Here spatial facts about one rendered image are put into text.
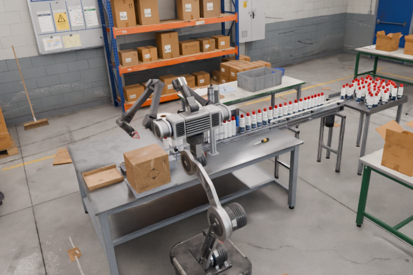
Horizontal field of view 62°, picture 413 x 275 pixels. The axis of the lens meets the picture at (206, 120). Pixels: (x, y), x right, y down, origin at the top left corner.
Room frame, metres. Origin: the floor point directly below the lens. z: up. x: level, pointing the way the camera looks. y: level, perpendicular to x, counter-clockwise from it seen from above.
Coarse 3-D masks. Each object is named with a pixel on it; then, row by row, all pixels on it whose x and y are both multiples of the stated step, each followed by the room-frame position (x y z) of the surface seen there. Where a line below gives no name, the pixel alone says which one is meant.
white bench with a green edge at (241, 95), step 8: (288, 80) 5.34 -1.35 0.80; (296, 80) 5.31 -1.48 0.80; (240, 88) 5.05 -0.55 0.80; (272, 88) 4.97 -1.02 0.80; (280, 88) 4.97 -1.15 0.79; (288, 88) 5.12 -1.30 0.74; (296, 88) 5.22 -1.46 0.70; (232, 96) 4.70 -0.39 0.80; (240, 96) 4.68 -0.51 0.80; (248, 96) 4.68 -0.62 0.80; (256, 96) 4.81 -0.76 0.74; (272, 96) 5.77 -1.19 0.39; (184, 104) 4.90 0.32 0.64; (200, 104) 4.44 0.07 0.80; (224, 104) 4.53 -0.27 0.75; (232, 104) 4.60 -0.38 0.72; (272, 104) 5.76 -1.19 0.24
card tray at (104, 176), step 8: (104, 168) 2.75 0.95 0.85; (112, 168) 2.78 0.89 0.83; (88, 176) 2.66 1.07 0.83; (96, 176) 2.65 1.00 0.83; (104, 176) 2.64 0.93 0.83; (112, 176) 2.64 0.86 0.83; (120, 176) 2.63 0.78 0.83; (88, 184) 2.53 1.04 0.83; (96, 184) 2.46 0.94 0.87; (104, 184) 2.49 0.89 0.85
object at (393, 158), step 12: (384, 132) 2.77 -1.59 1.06; (396, 132) 2.59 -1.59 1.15; (408, 132) 2.85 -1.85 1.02; (384, 144) 2.69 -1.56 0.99; (396, 144) 2.60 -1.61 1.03; (408, 144) 2.52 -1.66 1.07; (384, 156) 2.67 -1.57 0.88; (396, 156) 2.59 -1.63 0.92; (408, 156) 2.51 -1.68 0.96; (396, 168) 2.57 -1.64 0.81; (408, 168) 2.50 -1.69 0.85
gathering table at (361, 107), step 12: (336, 96) 4.27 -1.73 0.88; (396, 96) 4.15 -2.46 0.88; (360, 108) 3.82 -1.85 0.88; (372, 108) 3.70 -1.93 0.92; (384, 108) 3.81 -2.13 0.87; (360, 120) 4.49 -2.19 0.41; (396, 120) 4.03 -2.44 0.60; (360, 132) 4.47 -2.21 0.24; (360, 156) 3.74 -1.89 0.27; (360, 168) 3.72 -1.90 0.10
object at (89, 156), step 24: (96, 144) 3.30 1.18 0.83; (120, 144) 3.27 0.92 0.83; (144, 144) 3.24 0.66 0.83; (240, 144) 3.13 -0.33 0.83; (264, 144) 3.11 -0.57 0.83; (288, 144) 3.08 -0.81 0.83; (96, 168) 2.80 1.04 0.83; (216, 168) 2.69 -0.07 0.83; (96, 192) 2.41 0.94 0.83; (120, 192) 2.39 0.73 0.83
